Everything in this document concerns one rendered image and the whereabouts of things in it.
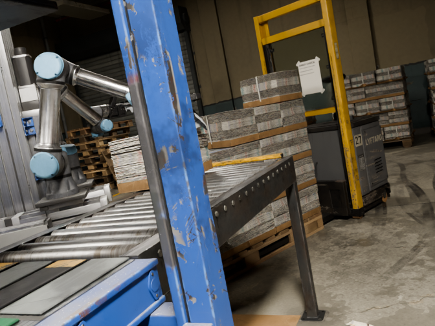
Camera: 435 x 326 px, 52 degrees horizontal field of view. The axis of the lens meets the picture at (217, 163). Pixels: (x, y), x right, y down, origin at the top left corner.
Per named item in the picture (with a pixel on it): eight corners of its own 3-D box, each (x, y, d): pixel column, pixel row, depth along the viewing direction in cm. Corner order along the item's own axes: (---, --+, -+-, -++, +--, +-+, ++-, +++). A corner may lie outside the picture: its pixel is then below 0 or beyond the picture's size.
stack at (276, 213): (153, 292, 294) (126, 168, 286) (266, 236, 373) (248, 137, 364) (190, 303, 266) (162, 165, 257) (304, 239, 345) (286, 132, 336)
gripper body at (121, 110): (122, 115, 301) (105, 118, 294) (120, 102, 299) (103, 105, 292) (127, 115, 295) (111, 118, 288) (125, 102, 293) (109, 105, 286)
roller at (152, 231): (45, 249, 137) (41, 234, 137) (178, 242, 118) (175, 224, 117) (32, 255, 133) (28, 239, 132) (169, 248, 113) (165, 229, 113)
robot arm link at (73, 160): (63, 169, 252) (57, 145, 251) (55, 169, 263) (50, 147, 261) (83, 165, 259) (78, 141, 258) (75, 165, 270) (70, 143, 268)
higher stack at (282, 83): (265, 236, 373) (237, 81, 359) (287, 225, 393) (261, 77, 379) (303, 239, 344) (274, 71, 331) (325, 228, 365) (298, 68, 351)
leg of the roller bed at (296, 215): (309, 313, 226) (285, 181, 219) (320, 313, 224) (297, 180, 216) (306, 318, 221) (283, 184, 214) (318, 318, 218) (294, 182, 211)
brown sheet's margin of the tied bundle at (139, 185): (138, 185, 208) (136, 176, 208) (193, 176, 196) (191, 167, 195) (118, 193, 194) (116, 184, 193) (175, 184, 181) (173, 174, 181)
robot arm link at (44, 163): (65, 176, 207) (70, 56, 202) (56, 181, 192) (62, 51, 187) (37, 175, 205) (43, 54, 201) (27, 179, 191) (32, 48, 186)
